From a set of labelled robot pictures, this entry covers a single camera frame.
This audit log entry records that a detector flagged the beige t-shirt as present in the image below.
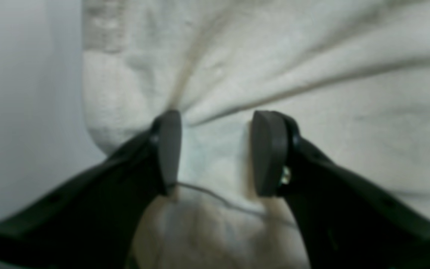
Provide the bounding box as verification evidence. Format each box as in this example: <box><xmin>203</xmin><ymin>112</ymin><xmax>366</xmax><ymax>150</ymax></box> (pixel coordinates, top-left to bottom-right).
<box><xmin>82</xmin><ymin>0</ymin><xmax>430</xmax><ymax>269</ymax></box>

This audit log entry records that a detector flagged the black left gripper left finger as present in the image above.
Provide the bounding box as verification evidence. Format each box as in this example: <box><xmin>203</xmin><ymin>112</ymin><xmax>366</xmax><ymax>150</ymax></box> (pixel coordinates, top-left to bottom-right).
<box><xmin>0</xmin><ymin>110</ymin><xmax>182</xmax><ymax>269</ymax></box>

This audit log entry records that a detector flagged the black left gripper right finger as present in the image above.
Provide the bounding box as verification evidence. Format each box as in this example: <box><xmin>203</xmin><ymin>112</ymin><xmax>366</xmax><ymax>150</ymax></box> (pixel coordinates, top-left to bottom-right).
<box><xmin>252</xmin><ymin>111</ymin><xmax>430</xmax><ymax>269</ymax></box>

